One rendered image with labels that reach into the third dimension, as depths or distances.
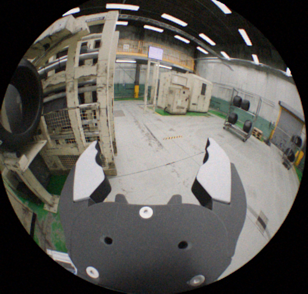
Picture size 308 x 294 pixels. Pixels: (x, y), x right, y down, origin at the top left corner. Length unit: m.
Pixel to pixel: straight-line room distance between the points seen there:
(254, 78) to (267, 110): 2.97
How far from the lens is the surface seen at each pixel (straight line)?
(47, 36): 1.03
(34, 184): 1.35
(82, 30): 1.00
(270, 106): 10.28
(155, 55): 4.27
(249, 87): 10.70
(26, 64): 0.90
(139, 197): 1.24
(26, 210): 1.67
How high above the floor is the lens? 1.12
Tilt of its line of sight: 31 degrees down
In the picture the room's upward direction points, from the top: 6 degrees clockwise
